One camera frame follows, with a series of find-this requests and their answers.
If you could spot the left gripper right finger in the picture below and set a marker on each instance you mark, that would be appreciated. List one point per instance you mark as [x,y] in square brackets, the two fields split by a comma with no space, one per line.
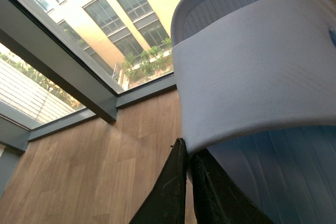
[217,199]

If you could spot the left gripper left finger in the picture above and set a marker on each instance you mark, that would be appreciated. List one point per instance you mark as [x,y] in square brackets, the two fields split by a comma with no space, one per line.
[166,201]

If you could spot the light blue slide sandal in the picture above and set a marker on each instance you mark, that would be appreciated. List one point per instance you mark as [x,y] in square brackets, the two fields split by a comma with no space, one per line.
[256,81]

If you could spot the left window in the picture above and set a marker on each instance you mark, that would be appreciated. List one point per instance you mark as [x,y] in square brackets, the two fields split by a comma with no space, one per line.
[93,56]

